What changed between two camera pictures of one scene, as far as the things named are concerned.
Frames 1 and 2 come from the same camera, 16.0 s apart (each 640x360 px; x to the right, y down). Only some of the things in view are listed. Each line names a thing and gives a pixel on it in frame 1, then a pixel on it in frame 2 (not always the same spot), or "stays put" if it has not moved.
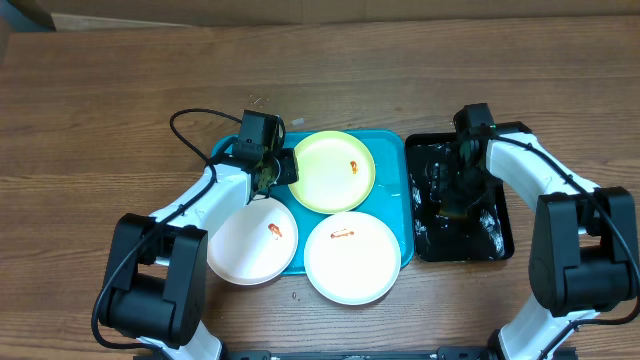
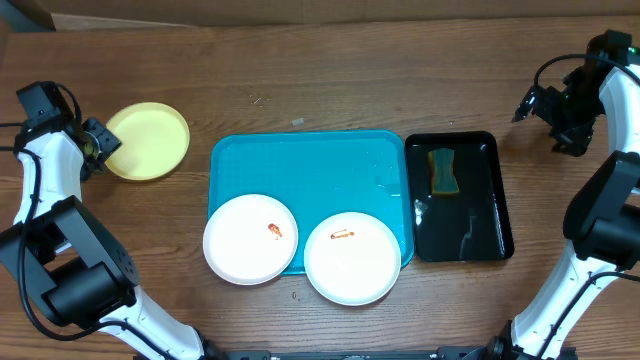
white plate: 253,244 stays put
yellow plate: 336,172 to 154,140
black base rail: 444,353 stays put
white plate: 352,258 stays put
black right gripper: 451,182 to 542,104
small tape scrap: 298,121 stays put
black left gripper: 291,176 to 113,142
